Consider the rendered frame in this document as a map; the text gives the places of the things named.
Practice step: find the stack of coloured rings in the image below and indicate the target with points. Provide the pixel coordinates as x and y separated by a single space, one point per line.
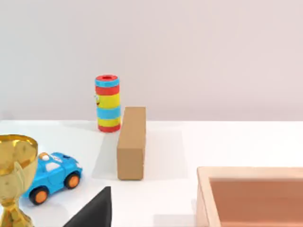
108 104

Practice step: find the gold trophy cup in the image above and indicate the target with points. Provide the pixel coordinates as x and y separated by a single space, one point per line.
14 170

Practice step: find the brown cardboard box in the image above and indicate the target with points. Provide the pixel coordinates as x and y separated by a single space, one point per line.
131 146

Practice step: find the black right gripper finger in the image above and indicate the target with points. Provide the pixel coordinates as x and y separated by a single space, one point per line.
97 211

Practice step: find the shallow salmon-coloured box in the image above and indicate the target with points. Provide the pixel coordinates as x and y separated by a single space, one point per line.
251 198

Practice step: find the blue toy car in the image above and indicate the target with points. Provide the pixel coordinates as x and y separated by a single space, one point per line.
53 175

